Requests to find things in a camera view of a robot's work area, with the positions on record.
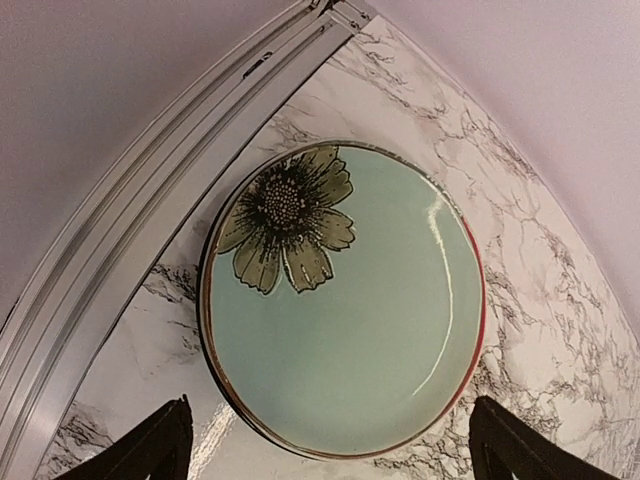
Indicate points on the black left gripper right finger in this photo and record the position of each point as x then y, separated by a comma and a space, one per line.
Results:
504, 447

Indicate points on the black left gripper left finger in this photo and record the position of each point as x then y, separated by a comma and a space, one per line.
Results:
157, 448

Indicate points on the pale green flower plate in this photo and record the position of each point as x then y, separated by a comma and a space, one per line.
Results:
345, 299

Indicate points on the left aluminium frame post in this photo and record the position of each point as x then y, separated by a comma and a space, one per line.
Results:
79, 290

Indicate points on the red teal floral plate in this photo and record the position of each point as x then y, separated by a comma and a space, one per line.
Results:
483, 308

